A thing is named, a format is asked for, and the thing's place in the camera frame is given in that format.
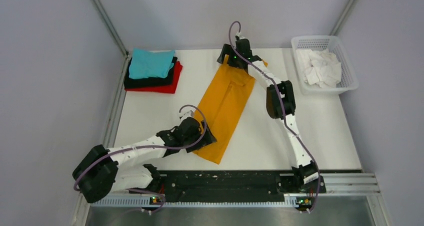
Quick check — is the left side aluminium rail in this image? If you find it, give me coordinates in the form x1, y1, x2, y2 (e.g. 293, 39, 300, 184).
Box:
102, 54, 132, 148

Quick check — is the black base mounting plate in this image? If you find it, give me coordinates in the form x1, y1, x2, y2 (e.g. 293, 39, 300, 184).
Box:
147, 170, 326, 203

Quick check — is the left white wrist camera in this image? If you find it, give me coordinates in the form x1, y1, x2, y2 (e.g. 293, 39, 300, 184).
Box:
179, 110, 194, 121

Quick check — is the right aluminium frame post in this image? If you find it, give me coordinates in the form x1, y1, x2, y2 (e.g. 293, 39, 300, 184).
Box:
329, 0, 359, 36

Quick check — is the white slotted cable duct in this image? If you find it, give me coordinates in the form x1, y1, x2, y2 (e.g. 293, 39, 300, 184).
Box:
91, 194, 312, 208

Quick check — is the folded red t shirt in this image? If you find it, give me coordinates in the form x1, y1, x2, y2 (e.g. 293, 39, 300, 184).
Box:
124, 57, 183, 94

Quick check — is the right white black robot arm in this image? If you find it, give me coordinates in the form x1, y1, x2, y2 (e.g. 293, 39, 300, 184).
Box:
217, 38, 322, 193

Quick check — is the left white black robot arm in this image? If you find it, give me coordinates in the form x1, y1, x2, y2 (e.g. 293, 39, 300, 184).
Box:
72, 116, 217, 203

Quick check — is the folded black t shirt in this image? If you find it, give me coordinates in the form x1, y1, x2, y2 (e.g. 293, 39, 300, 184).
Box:
124, 57, 178, 89

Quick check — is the crumpled white t shirt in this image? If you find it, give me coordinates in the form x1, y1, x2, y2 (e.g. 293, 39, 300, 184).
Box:
295, 49, 342, 88

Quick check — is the orange t shirt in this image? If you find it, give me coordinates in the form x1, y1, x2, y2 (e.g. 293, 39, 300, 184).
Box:
194, 56, 257, 164

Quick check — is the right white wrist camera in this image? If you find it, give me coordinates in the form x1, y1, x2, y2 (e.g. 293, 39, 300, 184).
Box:
235, 34, 246, 41

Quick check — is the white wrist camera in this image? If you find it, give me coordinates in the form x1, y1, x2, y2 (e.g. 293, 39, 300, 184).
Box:
235, 34, 246, 41
179, 110, 194, 121

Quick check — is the white plastic basket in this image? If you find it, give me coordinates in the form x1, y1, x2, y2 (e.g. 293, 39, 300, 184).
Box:
291, 35, 359, 95

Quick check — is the left aluminium frame post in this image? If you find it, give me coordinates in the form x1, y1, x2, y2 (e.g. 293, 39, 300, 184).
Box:
91, 0, 129, 57

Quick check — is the folded teal t shirt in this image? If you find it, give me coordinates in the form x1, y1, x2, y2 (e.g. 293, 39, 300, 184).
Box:
128, 48, 175, 80

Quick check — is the aluminium frame post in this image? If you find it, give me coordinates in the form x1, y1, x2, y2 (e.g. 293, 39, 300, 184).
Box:
91, 0, 129, 57
329, 0, 359, 36

